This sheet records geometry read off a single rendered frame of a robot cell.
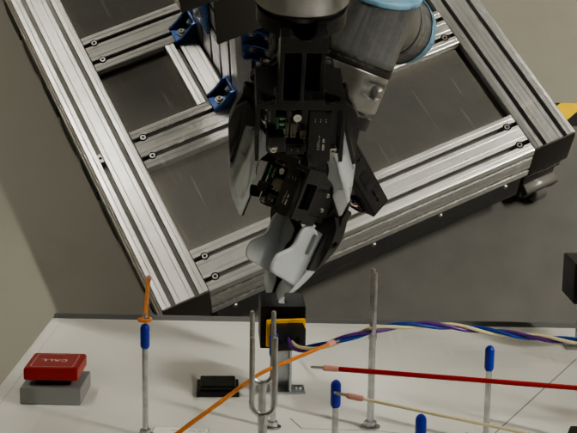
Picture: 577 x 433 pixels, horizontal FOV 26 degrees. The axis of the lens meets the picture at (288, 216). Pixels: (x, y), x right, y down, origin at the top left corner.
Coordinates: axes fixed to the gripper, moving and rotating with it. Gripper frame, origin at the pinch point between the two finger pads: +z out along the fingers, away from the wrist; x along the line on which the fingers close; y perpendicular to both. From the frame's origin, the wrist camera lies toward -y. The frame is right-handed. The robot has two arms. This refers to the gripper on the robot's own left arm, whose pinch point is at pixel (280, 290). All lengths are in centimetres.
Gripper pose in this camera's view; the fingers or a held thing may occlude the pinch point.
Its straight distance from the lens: 130.1
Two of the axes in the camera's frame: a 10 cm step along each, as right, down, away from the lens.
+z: -3.6, 9.2, 1.5
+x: 7.0, 3.7, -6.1
